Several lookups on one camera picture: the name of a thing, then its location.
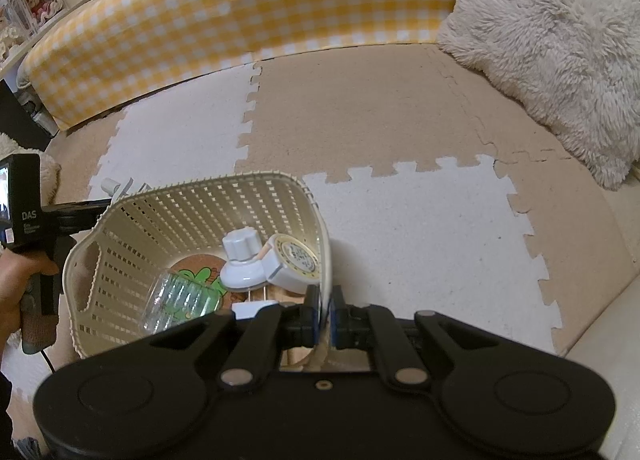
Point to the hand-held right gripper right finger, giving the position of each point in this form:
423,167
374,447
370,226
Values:
337,317

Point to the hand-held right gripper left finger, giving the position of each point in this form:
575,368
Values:
313,317

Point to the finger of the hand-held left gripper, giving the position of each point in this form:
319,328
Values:
80,215

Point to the cream tape roll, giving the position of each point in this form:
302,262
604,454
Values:
295,260

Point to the white wall charger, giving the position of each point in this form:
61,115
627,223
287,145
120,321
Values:
252,310

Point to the cream plastic woven basket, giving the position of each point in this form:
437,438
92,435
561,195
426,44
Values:
165,220

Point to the white suction knob holder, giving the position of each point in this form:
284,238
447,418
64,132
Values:
240,260

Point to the clear plastic container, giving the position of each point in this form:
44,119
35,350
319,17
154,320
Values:
175,302

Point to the person's left hand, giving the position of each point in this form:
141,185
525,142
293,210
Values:
12,285

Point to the small white plastic piece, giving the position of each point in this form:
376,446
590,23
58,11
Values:
110,185

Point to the white fluffy pillow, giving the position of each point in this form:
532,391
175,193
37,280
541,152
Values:
35,170
560,40

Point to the metal tweezers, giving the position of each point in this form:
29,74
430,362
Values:
134,186

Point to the clear box white doll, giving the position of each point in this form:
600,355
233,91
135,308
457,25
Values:
9,35

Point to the foam puzzle floor mat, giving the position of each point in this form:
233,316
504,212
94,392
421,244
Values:
400,105

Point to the yellow checkered bed cloth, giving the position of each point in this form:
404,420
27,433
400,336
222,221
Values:
250,0

